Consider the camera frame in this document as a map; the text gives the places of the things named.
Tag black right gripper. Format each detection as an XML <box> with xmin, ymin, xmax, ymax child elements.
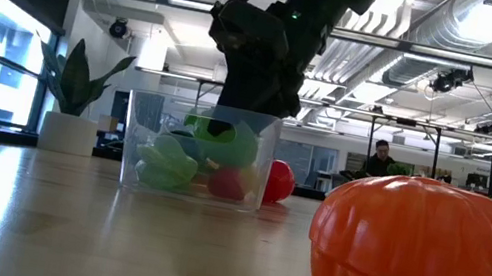
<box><xmin>189</xmin><ymin>0</ymin><xmax>323</xmax><ymax>151</ymax></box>

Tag green toy starfruit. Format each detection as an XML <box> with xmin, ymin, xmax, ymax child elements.
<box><xmin>129</xmin><ymin>128</ymin><xmax>204</xmax><ymax>197</ymax></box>

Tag smooth green toy fruit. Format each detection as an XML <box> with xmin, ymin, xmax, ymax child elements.
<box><xmin>179</xmin><ymin>110</ymin><xmax>264</xmax><ymax>172</ymax></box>

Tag black dome camera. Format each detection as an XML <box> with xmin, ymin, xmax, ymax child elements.
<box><xmin>106</xmin><ymin>16</ymin><xmax>132</xmax><ymax>41</ymax></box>

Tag black camera on mount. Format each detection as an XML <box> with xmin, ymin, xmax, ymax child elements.
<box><xmin>427</xmin><ymin>60</ymin><xmax>477</xmax><ymax>100</ymax></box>
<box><xmin>473</xmin><ymin>119</ymin><xmax>492</xmax><ymax>137</ymax></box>

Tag black background station frame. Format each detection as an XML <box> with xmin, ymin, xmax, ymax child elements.
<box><xmin>361</xmin><ymin>112</ymin><xmax>445</xmax><ymax>187</ymax></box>
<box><xmin>194</xmin><ymin>77</ymin><xmax>226</xmax><ymax>107</ymax></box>

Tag yellow toy lemon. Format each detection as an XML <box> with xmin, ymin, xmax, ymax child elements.
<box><xmin>235</xmin><ymin>161</ymin><xmax>266</xmax><ymax>197</ymax></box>

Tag silver ventilation duct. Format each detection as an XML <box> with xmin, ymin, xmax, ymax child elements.
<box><xmin>382</xmin><ymin>0</ymin><xmax>492</xmax><ymax>101</ymax></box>

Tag red toy tomato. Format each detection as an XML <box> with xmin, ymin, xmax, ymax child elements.
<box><xmin>262</xmin><ymin>158</ymin><xmax>300</xmax><ymax>209</ymax></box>

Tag clear plastic tupperware container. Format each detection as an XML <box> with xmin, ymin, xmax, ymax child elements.
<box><xmin>113</xmin><ymin>87</ymin><xmax>286</xmax><ymax>216</ymax></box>

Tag potted plant white pot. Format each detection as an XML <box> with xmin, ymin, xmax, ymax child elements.
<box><xmin>16</xmin><ymin>30</ymin><xmax>139</xmax><ymax>164</ymax></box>

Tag red toy strawberry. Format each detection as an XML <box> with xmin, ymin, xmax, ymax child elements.
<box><xmin>205</xmin><ymin>163</ymin><xmax>252</xmax><ymax>204</ymax></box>

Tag person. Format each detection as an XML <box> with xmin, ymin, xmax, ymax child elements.
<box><xmin>359</xmin><ymin>136</ymin><xmax>402</xmax><ymax>181</ymax></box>

